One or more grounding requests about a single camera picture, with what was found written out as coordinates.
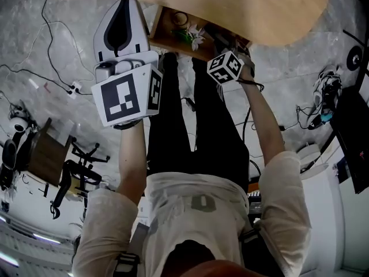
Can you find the white round stool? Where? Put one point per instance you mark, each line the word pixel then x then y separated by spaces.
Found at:
pixel 311 160

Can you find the white round camera device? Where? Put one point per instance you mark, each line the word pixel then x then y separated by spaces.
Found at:
pixel 18 124

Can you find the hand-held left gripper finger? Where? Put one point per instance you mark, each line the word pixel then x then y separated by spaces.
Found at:
pixel 141 36
pixel 99 43

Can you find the person's left forearm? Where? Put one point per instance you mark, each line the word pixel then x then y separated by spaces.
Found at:
pixel 131 166

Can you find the person's white shirt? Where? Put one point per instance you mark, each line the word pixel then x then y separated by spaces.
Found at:
pixel 199 212

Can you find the person's black trousers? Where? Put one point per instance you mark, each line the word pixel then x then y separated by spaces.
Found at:
pixel 213 131

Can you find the oval wooden table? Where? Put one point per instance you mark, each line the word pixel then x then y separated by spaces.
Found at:
pixel 230 4

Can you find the black office chair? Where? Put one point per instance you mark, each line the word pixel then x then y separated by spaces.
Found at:
pixel 78 172

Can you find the person's right forearm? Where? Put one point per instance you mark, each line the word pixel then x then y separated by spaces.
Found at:
pixel 265 120

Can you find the brown tape roll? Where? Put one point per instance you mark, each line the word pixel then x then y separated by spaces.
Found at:
pixel 174 19

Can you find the wooden drawer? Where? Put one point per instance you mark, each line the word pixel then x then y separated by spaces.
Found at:
pixel 164 36

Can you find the black round disc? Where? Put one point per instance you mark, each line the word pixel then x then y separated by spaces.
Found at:
pixel 354 58

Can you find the black cabinet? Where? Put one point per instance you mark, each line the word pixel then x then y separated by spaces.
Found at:
pixel 354 143

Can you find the dark wooden side table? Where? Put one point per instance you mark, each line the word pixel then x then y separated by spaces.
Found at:
pixel 49 157

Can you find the white power strip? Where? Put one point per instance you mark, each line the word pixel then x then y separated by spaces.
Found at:
pixel 75 89

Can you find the artificial flower with green leaves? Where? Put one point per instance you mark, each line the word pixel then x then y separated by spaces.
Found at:
pixel 193 36

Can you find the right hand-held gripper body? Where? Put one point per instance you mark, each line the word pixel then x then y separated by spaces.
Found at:
pixel 226 68

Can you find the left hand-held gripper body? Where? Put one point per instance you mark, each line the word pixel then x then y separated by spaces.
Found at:
pixel 121 100

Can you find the black electronic device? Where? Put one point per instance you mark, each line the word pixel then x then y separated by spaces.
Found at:
pixel 255 203

